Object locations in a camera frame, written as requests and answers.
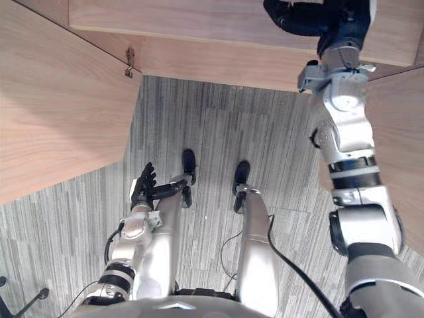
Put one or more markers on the wooden office cabinet body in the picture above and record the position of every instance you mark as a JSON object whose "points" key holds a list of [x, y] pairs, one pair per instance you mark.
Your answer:
{"points": [[205, 39]]}

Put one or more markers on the wooden cabinet door with hinge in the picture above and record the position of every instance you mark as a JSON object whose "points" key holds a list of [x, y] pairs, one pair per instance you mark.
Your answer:
{"points": [[59, 109]]}

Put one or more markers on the black chair base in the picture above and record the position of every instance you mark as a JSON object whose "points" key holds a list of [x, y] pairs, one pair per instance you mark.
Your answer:
{"points": [[30, 299]]}

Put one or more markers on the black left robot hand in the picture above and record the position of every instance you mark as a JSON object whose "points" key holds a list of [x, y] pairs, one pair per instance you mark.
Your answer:
{"points": [[143, 189]]}

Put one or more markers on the dark right robot foot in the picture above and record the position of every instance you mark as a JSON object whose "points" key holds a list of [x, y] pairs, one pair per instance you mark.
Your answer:
{"points": [[242, 172]]}

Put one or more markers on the silver robot leg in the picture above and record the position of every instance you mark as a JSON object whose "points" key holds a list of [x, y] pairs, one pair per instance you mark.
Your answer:
{"points": [[165, 232], [256, 248]]}

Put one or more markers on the silver robot torso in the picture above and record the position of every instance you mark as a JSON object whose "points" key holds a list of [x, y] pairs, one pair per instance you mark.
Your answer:
{"points": [[172, 308]]}

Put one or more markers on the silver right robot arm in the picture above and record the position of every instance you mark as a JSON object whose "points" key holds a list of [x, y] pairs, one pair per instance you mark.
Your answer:
{"points": [[351, 132]]}

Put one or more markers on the metal cabinet door hinge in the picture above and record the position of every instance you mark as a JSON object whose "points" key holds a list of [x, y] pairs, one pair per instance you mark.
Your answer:
{"points": [[130, 63]]}

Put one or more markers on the silver left robot leg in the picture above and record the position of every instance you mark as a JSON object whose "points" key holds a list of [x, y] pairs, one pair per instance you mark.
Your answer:
{"points": [[165, 232]]}

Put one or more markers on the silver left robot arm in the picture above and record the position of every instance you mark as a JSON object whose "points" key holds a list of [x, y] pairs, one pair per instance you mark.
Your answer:
{"points": [[132, 229]]}

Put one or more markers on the dark robot foot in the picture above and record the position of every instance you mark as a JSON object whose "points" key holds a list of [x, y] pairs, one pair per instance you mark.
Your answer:
{"points": [[189, 160], [242, 172]]}

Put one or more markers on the dark left robot foot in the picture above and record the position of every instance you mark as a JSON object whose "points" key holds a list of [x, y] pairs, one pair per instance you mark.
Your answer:
{"points": [[189, 160]]}

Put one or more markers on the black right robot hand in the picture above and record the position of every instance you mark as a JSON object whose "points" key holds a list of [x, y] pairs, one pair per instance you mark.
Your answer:
{"points": [[334, 20]]}

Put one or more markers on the silver right robot leg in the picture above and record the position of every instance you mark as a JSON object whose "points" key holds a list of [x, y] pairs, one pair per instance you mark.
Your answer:
{"points": [[256, 248]]}

